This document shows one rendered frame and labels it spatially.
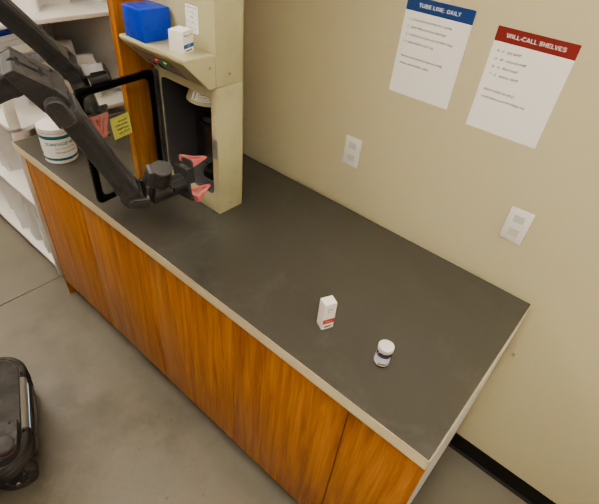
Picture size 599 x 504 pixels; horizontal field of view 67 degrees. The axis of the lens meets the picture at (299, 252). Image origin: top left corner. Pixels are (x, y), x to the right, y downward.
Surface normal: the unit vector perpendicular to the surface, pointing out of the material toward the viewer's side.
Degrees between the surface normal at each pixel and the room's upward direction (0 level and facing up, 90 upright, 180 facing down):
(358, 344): 0
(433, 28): 90
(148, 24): 90
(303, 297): 0
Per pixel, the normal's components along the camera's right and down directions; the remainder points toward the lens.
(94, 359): 0.09, -0.77
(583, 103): -0.65, 0.44
